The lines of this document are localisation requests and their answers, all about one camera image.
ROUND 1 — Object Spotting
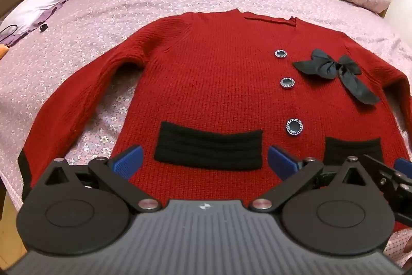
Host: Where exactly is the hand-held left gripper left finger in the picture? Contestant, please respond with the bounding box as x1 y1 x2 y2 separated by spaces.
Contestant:
44 146 161 213

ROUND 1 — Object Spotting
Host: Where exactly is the floral lilac bed sheet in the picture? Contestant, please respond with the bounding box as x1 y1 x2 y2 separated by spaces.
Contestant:
0 0 412 266

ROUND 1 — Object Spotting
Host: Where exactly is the lilac ruffled pillow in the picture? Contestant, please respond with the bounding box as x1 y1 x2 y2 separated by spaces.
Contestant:
0 0 70 47

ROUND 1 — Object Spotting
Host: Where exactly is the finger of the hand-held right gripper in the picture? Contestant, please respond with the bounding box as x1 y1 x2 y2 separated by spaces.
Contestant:
395 158 412 179
360 154 412 196

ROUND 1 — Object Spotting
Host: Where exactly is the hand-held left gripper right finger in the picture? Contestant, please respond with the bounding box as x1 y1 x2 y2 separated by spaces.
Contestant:
248 147 371 213

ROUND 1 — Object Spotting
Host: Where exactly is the black cable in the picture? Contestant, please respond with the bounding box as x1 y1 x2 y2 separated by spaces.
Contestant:
0 24 18 45

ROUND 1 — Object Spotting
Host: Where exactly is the red knit sweater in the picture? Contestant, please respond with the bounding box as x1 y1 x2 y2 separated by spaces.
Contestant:
18 9 412 234

